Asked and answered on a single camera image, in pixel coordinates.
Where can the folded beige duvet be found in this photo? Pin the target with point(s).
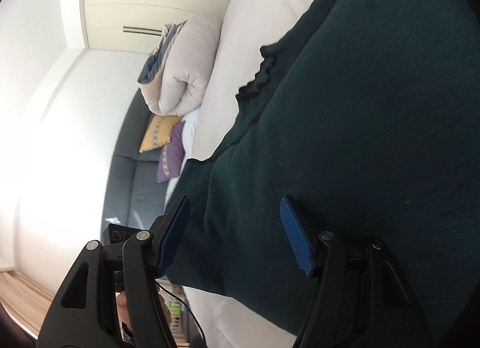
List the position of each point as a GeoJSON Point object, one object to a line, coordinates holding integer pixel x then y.
{"type": "Point", "coordinates": [176, 74]}

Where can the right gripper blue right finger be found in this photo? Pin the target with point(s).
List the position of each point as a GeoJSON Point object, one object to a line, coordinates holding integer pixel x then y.
{"type": "Point", "coordinates": [299, 234]}

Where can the dark grey headboard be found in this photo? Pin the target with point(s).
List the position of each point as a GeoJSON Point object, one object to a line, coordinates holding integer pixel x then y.
{"type": "Point", "coordinates": [133, 196]}

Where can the purple patterned pillow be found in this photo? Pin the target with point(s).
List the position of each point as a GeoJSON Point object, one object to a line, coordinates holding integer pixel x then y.
{"type": "Point", "coordinates": [171, 156]}

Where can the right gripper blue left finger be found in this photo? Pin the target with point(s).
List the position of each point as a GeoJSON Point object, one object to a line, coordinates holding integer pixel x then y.
{"type": "Point", "coordinates": [177, 219]}

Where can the white bed sheet mattress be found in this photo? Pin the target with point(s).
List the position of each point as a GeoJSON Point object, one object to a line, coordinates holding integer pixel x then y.
{"type": "Point", "coordinates": [248, 25]}

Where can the white pillow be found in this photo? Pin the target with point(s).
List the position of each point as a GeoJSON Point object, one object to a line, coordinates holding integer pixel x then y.
{"type": "Point", "coordinates": [188, 132]}

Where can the yellow patterned pillow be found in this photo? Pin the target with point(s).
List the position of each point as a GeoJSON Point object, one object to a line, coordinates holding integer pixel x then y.
{"type": "Point", "coordinates": [159, 132]}

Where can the dark green sweater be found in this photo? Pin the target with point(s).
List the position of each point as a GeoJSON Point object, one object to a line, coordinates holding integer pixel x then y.
{"type": "Point", "coordinates": [367, 113]}

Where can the left hand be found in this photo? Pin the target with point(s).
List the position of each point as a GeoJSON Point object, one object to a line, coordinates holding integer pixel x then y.
{"type": "Point", "coordinates": [122, 309]}

